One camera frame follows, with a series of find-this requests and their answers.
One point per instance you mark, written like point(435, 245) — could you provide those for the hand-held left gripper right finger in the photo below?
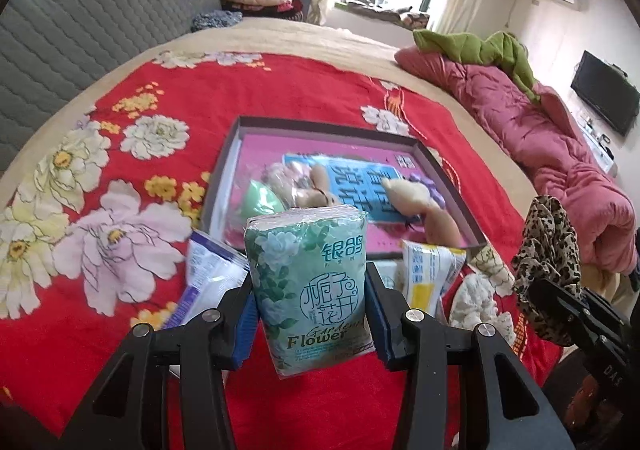
point(380, 330)

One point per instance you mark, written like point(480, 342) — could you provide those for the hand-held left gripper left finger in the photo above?
point(245, 335)

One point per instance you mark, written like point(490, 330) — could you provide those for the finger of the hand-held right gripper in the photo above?
point(575, 310)

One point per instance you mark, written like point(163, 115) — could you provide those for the blue white snack packet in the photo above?
point(200, 300)

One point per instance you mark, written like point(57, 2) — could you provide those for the leopard print cloth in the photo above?
point(547, 250)

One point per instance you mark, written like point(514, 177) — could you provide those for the yellow and white wipes packet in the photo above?
point(425, 280)

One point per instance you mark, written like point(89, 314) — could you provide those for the green floral tissue pack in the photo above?
point(310, 290)

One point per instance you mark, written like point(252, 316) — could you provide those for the blue and white tissue packet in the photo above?
point(210, 245)

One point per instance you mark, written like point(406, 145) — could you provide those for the cream floral cloth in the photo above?
point(475, 300)

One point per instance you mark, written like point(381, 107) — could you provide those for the green sponge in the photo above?
point(262, 200)

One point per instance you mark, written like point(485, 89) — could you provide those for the plush bunny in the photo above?
point(320, 185)
point(410, 195)

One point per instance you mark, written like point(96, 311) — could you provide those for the shallow brown cardboard box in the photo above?
point(325, 128)

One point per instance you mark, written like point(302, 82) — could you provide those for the pink quilt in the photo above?
point(550, 144)

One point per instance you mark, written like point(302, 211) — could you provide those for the white television stand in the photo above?
point(595, 139)

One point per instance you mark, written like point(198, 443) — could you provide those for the black television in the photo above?
point(605, 92)

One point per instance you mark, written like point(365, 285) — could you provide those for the red floral blanket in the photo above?
point(310, 89)

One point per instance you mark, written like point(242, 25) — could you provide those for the green garment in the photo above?
point(480, 47)

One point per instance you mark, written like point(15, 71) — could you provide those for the beige bed sheet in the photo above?
point(300, 34)

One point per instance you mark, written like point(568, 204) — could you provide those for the blue patterned cloth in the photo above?
point(217, 20)

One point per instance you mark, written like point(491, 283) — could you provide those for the clothes on window sill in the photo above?
point(385, 9)

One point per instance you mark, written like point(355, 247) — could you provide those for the grey quilted headboard cover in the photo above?
point(100, 4)

